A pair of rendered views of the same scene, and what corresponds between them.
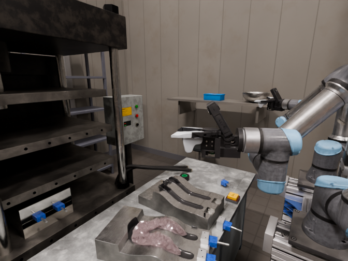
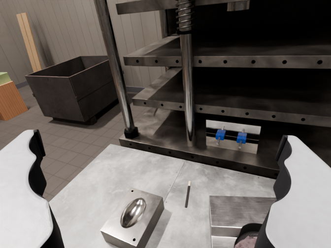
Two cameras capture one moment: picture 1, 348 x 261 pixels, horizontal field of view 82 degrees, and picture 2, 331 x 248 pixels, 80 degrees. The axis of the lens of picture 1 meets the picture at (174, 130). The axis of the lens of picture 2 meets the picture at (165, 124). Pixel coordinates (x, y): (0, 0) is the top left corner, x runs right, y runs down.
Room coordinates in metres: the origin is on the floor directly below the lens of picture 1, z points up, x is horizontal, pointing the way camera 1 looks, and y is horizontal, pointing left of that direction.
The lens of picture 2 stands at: (0.59, -0.10, 1.52)
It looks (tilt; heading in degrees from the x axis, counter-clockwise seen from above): 31 degrees down; 85
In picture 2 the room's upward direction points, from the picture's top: 7 degrees counter-clockwise
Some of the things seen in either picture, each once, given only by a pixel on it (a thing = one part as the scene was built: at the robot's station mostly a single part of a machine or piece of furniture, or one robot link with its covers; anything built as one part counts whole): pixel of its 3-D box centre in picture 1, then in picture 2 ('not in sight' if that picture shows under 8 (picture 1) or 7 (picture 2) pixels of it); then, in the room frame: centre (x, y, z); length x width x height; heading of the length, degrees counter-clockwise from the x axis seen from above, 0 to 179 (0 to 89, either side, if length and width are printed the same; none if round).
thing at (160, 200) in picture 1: (180, 196); not in sight; (1.15, -0.04, 0.87); 0.50 x 0.26 x 0.14; 57
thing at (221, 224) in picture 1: (229, 226); not in sight; (0.93, -0.30, 0.83); 0.13 x 0.05 x 0.05; 59
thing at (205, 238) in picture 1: (215, 242); not in sight; (0.79, -0.20, 0.85); 0.13 x 0.05 x 0.05; 74
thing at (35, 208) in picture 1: (29, 197); (237, 114); (1.13, 0.93, 0.87); 0.50 x 0.27 x 0.17; 57
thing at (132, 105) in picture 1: (128, 174); not in sight; (1.71, 0.43, 0.73); 0.30 x 0.22 x 1.47; 147
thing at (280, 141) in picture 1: (276, 142); not in sight; (0.55, -0.30, 1.43); 0.11 x 0.08 x 0.09; 82
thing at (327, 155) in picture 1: (327, 153); not in sight; (1.05, -0.86, 1.20); 0.13 x 0.12 x 0.14; 120
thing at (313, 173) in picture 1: (322, 172); not in sight; (1.05, -0.85, 1.09); 0.15 x 0.15 x 0.10
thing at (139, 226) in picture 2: not in sight; (135, 218); (0.47, 0.38, 0.83); 0.20 x 0.15 x 0.07; 57
